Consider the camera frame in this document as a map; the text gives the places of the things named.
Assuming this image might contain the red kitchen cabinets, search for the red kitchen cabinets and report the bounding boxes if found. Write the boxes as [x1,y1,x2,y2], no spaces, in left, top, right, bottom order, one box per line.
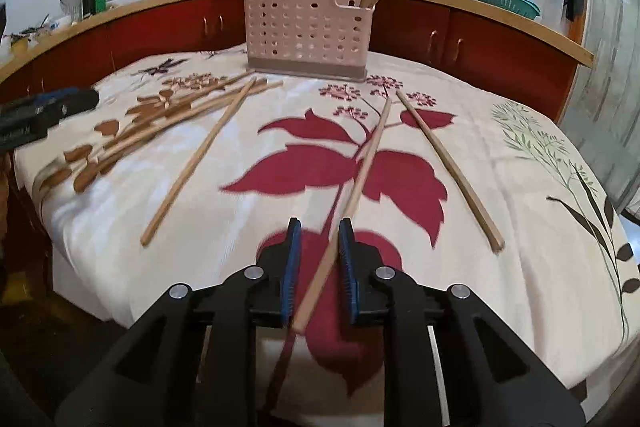
[1,0,594,120]

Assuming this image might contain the black slim flask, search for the black slim flask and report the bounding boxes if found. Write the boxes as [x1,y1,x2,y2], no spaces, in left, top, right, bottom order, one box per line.
[81,0,96,18]

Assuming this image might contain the floral white tablecloth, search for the floral white tablecloth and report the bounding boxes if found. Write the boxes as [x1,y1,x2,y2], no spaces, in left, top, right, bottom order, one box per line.
[14,46,639,416]

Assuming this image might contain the glass sliding door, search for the glass sliding door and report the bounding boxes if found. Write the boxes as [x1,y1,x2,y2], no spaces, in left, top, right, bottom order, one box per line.
[561,0,639,219]

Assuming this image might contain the pink perforated utensil holder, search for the pink perforated utensil holder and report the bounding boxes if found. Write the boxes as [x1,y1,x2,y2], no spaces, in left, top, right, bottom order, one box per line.
[244,0,374,82]

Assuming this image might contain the teal plastic colander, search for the teal plastic colander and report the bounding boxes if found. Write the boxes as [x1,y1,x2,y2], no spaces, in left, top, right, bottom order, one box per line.
[478,0,540,20]

